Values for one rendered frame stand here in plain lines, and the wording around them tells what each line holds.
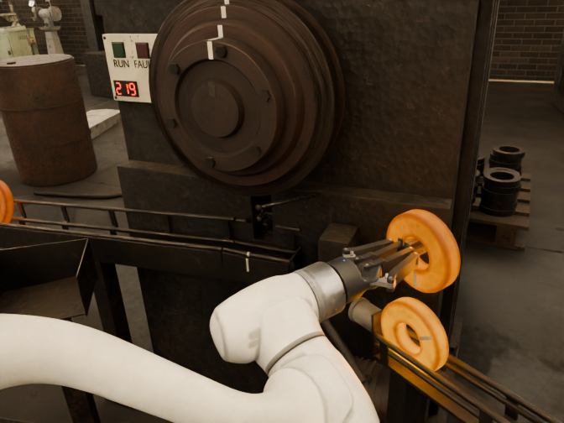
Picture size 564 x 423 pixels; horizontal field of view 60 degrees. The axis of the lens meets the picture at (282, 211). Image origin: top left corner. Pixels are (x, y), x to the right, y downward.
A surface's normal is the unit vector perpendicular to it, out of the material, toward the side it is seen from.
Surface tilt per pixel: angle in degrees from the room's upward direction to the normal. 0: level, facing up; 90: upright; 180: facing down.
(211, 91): 90
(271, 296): 21
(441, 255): 93
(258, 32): 39
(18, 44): 90
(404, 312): 90
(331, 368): 27
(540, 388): 0
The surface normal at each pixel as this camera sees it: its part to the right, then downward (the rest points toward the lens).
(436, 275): -0.84, 0.30
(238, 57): -0.40, 0.41
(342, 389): 0.47, -0.67
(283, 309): 0.22, -0.61
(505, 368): -0.04, -0.90
